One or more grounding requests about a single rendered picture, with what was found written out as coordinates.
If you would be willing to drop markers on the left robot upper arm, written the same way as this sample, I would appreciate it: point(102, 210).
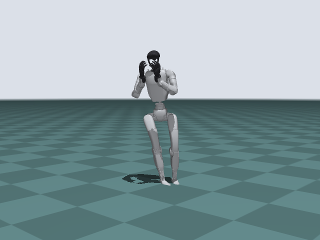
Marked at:
point(172, 80)

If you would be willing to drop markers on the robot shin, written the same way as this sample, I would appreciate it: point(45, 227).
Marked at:
point(158, 160)
point(174, 161)

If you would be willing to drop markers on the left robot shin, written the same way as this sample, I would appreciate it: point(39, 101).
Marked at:
point(174, 161)

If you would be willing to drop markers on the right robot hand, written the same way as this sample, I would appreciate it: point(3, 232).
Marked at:
point(141, 71)

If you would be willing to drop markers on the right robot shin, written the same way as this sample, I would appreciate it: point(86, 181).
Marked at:
point(158, 160)

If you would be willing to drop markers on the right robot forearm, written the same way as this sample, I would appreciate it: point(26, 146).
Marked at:
point(139, 87)

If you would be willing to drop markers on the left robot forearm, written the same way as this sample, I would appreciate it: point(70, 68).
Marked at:
point(165, 86)

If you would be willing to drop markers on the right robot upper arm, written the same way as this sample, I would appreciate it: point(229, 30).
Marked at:
point(136, 95)

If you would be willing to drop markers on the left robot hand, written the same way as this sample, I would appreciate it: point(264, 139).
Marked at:
point(156, 70)

